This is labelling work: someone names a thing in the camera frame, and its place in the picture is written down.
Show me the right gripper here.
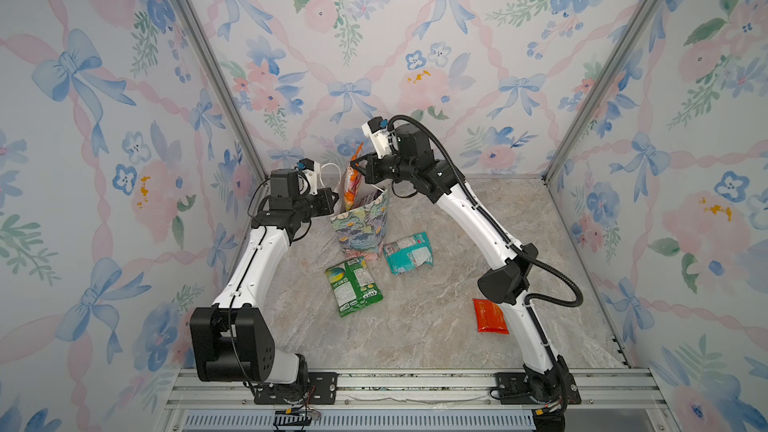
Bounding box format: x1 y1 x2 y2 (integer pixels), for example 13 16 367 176
349 153 417 190

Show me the orange snack packet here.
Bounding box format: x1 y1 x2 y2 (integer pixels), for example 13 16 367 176
343 144 363 211

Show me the floral paper gift bag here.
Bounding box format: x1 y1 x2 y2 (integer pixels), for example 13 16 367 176
330 166 390 260

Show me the teal snack packet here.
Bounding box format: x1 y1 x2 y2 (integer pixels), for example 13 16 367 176
383 232 434 275

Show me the green snack packet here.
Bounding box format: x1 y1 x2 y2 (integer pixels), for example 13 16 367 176
325 257 383 317

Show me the red snack packet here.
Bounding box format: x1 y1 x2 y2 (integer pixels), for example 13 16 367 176
473 299 509 335

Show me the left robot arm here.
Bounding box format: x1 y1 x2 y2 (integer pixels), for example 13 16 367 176
189 188 339 388

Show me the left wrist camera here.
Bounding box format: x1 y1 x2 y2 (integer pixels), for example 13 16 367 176
296 158 322 194

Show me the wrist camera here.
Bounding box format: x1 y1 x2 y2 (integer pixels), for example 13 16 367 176
296 158 322 194
362 116 392 159

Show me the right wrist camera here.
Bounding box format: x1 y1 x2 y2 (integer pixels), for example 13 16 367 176
362 116 392 159

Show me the left corner aluminium post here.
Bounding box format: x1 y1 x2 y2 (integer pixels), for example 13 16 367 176
170 0 267 179

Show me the corner aluminium post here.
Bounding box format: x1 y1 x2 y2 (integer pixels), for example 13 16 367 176
542 0 664 186
170 0 267 179

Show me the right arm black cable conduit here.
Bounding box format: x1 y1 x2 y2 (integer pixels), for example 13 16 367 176
386 115 584 308

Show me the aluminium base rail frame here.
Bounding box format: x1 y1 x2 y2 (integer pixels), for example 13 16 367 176
155 369 681 431

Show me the right corner aluminium post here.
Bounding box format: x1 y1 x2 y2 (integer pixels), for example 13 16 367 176
542 0 664 186

